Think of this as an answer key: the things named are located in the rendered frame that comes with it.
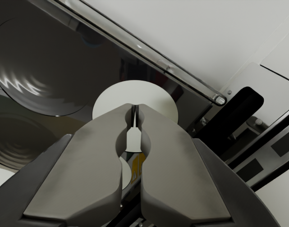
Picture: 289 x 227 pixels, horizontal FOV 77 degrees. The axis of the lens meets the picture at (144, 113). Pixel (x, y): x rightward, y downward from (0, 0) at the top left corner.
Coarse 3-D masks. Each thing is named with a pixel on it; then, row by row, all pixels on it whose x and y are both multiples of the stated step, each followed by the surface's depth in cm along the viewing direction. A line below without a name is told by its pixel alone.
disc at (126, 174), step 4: (120, 156) 24; (124, 160) 25; (124, 164) 25; (124, 168) 26; (128, 168) 26; (124, 172) 26; (128, 172) 26; (124, 176) 26; (128, 176) 26; (124, 180) 27; (128, 180) 27; (124, 184) 27
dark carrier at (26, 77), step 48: (0, 0) 15; (48, 0) 15; (0, 48) 17; (48, 48) 17; (96, 48) 17; (0, 96) 20; (48, 96) 20; (96, 96) 20; (192, 96) 20; (0, 144) 23; (48, 144) 23
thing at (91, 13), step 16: (64, 0) 15; (80, 0) 15; (80, 16) 16; (96, 16) 16; (112, 32) 16; (128, 32) 16; (128, 48) 17; (144, 48) 17; (160, 64) 18; (176, 64) 18; (192, 80) 19; (208, 96) 20; (224, 96) 20
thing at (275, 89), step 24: (264, 72) 21; (240, 96) 23; (264, 96) 19; (288, 96) 17; (216, 120) 25; (264, 120) 18; (288, 120) 17; (240, 144) 19; (264, 144) 18; (120, 216) 37
